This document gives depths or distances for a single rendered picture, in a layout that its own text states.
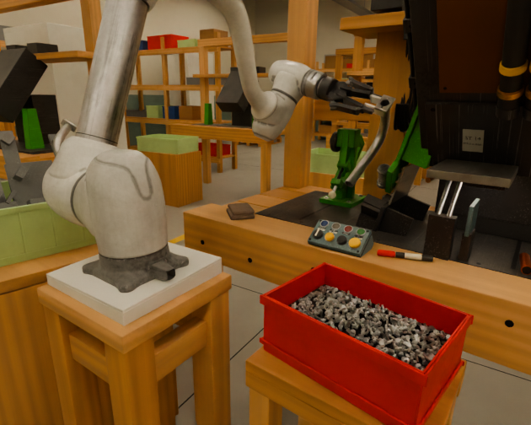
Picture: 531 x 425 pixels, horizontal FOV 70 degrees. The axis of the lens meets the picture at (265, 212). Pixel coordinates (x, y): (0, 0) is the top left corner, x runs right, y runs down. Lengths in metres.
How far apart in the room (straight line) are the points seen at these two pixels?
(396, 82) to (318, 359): 1.08
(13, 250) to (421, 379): 1.14
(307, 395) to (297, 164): 1.16
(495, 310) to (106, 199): 0.82
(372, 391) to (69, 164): 0.80
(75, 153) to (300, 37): 1.04
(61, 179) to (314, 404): 0.74
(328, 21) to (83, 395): 11.77
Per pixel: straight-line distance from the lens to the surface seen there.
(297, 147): 1.69
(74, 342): 1.02
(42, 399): 1.48
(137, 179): 0.84
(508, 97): 0.90
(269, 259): 1.11
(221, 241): 1.22
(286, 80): 1.35
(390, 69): 1.52
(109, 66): 1.06
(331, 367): 0.69
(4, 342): 1.34
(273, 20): 13.13
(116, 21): 1.10
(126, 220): 0.84
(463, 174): 0.90
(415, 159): 1.12
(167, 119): 7.23
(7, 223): 1.32
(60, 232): 1.37
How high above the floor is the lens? 1.28
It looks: 17 degrees down
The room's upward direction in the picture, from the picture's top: 1 degrees clockwise
